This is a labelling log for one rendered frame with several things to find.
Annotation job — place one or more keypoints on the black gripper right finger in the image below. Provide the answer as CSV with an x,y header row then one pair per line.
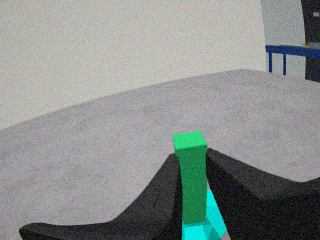
x,y
256,205

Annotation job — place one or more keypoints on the green rectangular post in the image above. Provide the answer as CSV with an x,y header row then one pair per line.
x,y
191,149

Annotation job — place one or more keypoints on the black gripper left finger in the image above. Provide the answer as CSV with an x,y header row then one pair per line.
x,y
155,215

